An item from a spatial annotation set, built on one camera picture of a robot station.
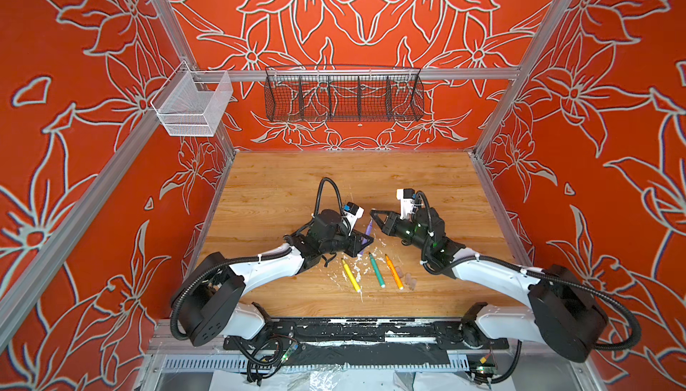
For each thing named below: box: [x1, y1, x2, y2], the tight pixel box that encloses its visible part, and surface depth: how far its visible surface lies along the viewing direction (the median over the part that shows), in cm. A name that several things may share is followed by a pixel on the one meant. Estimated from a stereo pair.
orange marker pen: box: [384, 253, 405, 291], surface depth 85 cm
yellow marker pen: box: [341, 257, 362, 293], surface depth 85 cm
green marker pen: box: [368, 251, 386, 289], surface depth 86 cm
